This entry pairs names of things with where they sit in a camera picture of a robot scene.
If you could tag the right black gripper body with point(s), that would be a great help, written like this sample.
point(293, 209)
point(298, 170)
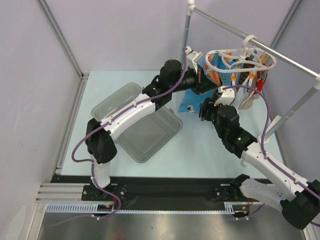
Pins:
point(206, 108)

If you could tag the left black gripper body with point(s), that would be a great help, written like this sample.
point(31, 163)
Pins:
point(192, 80)

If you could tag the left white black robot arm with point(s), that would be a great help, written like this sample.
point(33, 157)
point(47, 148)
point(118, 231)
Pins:
point(173, 77)

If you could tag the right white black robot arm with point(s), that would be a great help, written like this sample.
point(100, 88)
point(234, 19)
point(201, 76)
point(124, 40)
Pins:
point(294, 196)

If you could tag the white round clip hanger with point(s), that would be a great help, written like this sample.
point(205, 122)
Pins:
point(261, 60)

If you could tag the orange clothes clip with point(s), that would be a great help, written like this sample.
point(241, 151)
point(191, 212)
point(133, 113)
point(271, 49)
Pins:
point(233, 78)
point(215, 77)

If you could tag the blue cartoon print sock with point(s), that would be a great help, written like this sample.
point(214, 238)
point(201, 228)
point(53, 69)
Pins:
point(191, 101)

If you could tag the brown striped sock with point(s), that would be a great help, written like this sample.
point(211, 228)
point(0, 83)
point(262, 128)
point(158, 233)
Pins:
point(242, 76)

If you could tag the beige sock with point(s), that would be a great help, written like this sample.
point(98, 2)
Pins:
point(248, 99)

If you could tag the clear grey plastic bin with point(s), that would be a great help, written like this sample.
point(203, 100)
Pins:
point(148, 135)

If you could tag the white metal drying rack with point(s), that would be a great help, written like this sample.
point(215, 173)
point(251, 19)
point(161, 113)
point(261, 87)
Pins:
point(279, 120)

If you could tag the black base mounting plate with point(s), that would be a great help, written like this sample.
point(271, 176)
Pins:
point(162, 193)

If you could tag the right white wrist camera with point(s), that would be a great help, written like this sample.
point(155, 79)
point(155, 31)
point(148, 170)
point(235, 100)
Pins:
point(226, 96)

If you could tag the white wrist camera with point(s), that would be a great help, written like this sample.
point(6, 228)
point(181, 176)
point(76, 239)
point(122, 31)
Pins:
point(226, 96)
point(192, 58)

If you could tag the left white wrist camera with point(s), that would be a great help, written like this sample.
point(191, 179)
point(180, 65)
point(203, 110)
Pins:
point(192, 58)

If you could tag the white slotted cable duct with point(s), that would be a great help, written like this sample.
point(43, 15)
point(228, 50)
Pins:
point(85, 208)

